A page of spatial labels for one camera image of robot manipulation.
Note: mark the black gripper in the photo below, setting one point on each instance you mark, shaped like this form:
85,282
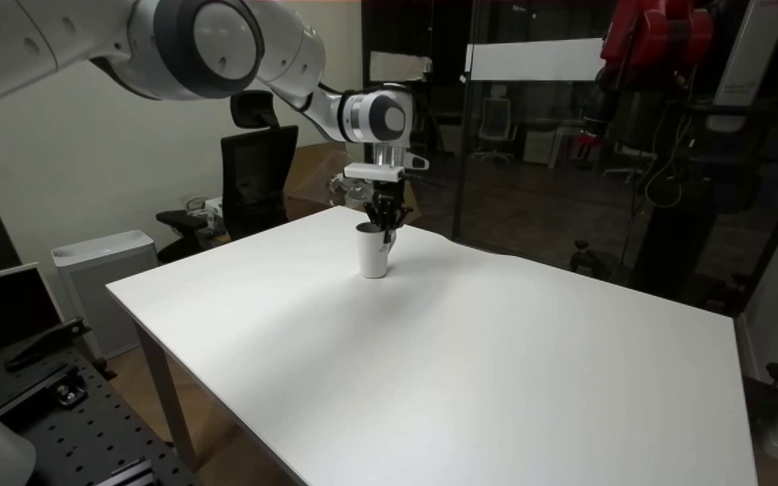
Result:
387,193

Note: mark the red background robot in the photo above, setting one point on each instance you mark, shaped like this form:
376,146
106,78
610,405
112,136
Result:
660,36

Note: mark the white drawer cabinet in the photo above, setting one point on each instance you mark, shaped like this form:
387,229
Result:
100,287

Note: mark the white ceramic mug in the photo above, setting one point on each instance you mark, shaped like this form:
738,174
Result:
374,258

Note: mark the black office chair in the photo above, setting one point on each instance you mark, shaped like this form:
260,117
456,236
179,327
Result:
256,178

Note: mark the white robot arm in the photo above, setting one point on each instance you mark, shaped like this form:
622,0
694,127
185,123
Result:
182,43

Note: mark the black aluminium extrusion rail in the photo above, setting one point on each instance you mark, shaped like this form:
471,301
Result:
33,390

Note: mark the small metal corner bracket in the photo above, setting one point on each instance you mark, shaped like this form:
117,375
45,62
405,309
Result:
68,391

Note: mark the black perforated breadboard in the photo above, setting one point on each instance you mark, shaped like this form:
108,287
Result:
81,433

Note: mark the white rectangular panel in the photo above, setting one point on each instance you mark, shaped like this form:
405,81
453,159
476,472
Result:
533,57

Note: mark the grey table leg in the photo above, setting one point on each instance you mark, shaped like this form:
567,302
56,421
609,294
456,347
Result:
166,394

